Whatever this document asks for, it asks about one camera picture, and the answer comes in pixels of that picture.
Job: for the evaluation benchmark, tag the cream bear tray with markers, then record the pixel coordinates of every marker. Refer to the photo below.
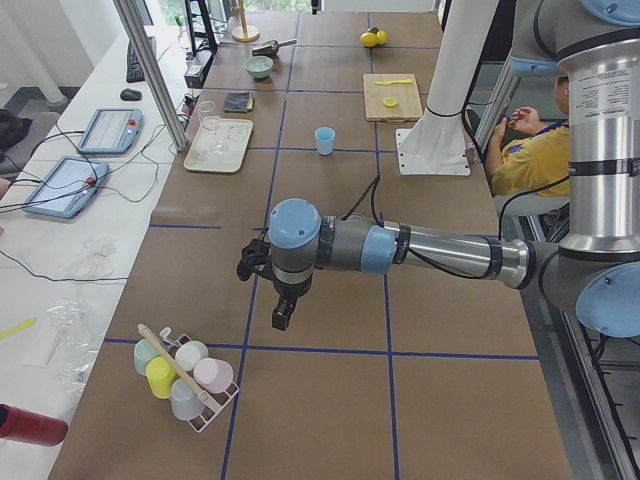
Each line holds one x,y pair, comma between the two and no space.
235,133

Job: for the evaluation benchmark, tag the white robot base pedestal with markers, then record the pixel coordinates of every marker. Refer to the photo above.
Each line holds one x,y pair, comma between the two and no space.
436,144

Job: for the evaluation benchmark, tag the red bottle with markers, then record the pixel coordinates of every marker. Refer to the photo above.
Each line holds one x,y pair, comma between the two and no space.
31,427

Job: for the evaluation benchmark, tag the yellow plastic knife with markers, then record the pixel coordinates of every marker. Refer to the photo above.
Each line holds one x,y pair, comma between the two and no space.
404,81

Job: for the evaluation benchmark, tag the near blue teach pendant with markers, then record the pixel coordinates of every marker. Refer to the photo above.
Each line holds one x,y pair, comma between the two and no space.
68,187

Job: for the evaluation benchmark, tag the green cup on rack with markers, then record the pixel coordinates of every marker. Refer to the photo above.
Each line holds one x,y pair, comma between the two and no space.
143,354

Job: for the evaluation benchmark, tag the grey folded cloth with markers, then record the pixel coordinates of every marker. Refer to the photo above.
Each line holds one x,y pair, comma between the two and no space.
238,102

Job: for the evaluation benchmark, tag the aluminium frame post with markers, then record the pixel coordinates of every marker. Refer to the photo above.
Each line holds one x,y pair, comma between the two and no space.
134,28

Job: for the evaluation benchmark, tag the pink cup on rack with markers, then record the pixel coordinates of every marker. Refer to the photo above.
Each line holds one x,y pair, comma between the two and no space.
214,375

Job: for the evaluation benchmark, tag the clear plastic bag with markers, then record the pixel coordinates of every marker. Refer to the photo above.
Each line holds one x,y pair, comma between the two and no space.
77,346

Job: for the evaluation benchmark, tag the black keyboard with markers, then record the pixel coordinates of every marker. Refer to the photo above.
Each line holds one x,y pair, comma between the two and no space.
134,70

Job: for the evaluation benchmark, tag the yellow lemon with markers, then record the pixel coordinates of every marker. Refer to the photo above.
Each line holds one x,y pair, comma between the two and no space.
381,36
369,39

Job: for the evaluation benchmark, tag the white cup on rack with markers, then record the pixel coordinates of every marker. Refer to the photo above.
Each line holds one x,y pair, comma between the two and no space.
190,353

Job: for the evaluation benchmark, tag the wooden cup tree stand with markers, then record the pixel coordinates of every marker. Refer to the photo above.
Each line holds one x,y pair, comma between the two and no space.
244,32

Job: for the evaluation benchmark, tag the yellow cup on rack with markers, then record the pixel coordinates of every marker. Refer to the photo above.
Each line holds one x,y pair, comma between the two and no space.
160,377

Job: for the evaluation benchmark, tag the steel ice scoop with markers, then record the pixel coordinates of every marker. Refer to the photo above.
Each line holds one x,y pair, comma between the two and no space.
271,48

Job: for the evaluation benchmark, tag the white wire cup rack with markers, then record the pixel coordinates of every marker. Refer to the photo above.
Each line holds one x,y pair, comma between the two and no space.
213,403

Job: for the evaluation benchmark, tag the blue teach pendant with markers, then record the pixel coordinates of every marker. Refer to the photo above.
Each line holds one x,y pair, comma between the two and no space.
111,131
68,187

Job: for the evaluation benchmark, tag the black computer mouse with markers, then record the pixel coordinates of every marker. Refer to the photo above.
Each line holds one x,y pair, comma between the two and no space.
129,94

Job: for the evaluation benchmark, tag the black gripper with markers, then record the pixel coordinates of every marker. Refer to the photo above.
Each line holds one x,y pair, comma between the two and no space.
291,292

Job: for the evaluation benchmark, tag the far blue teach pendant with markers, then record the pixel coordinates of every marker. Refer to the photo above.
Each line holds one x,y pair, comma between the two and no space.
111,131

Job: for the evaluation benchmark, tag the person in yellow shirt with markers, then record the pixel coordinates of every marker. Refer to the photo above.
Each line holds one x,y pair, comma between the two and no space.
525,153

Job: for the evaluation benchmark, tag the green bowl of ice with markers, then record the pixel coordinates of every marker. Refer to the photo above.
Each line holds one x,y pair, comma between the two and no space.
259,67

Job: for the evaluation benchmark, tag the clear wine glass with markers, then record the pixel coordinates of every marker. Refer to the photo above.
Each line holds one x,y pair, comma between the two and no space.
210,122

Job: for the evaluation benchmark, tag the wooden cutting board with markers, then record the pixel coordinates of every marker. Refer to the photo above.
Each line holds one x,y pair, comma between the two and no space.
409,106

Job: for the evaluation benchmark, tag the grey-blue cup on rack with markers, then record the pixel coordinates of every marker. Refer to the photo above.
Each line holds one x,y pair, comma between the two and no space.
184,402

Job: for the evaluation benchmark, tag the light blue plastic cup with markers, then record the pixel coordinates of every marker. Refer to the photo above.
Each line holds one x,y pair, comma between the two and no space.
324,140

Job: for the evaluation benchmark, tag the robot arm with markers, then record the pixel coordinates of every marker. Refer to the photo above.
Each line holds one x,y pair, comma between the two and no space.
592,274

